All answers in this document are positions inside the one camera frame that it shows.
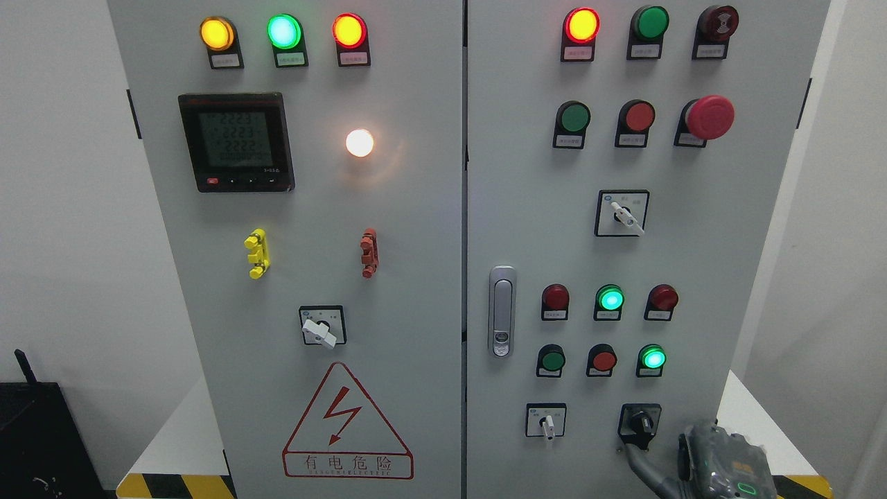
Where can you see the black knob selector switch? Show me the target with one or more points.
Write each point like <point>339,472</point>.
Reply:
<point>638,424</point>

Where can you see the red terminal connector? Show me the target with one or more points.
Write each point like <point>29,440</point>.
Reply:
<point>370,253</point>

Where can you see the dark red indicator light left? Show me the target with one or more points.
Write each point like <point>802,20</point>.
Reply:
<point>554,302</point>

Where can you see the dark red indicator light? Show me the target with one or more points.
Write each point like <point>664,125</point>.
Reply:
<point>554,302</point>
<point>661,303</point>

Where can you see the white glowing indicator light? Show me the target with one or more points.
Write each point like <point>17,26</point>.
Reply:
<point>359,142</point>

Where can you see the green push button lower left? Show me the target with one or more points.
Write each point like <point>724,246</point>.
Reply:
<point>550,361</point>

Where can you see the grey left cabinet door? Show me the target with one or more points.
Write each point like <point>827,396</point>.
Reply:
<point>404,325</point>

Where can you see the grey cabinet door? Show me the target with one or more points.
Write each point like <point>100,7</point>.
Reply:
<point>534,207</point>
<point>404,325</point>

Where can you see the lit green indicator light middle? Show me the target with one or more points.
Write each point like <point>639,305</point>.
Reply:
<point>609,302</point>

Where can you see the green push button second row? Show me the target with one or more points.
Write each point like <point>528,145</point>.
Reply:
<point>571,122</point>

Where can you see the yellow terminal connector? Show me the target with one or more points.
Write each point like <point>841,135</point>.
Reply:
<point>257,247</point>

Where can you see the red push button lower middle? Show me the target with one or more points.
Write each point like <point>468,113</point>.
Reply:
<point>601,361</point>

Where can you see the grey right cabinet door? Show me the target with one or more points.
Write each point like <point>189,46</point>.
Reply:
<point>534,207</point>

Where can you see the red electrical danger warning sign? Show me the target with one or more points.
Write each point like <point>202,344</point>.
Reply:
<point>343,434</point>

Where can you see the dark red indicator light right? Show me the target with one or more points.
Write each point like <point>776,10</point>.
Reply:
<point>661,303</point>

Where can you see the black digital power meter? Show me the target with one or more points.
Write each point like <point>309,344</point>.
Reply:
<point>238,143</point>

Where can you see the lit green push button lower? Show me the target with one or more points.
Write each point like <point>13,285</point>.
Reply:
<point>650,361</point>

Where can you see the red push button second row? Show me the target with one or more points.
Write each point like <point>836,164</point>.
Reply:
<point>634,122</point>

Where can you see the red indicator light top left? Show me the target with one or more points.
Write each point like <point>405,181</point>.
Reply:
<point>351,40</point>

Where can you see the red indicator light top right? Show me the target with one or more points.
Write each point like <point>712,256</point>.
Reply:
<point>580,29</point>

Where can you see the green indicator light top left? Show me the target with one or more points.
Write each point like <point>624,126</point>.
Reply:
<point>287,38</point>

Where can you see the red emergency stop button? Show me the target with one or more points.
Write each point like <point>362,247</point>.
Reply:
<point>704,119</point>

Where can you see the green push button top right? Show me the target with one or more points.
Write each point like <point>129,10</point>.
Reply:
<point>647,27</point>

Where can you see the yellow indicator light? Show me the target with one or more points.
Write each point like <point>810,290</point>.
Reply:
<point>220,37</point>

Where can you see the white platform with hazard stripes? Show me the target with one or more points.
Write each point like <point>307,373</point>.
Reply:
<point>186,457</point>

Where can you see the dark red buzzer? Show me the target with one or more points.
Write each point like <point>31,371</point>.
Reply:
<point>714,28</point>

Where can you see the black box with antenna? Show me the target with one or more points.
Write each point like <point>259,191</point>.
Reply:
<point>42,452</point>

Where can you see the silver door lock handle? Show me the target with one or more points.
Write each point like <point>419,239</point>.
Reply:
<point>502,297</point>

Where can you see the white selector switch left door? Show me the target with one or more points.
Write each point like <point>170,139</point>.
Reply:
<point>323,325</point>

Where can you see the white selector switch upper right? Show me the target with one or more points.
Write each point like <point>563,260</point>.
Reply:
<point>621,213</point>

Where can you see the white selector switch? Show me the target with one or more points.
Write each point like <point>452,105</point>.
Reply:
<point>621,213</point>
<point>545,420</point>

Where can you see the white selector switch bottom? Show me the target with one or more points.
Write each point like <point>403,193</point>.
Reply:
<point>545,420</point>

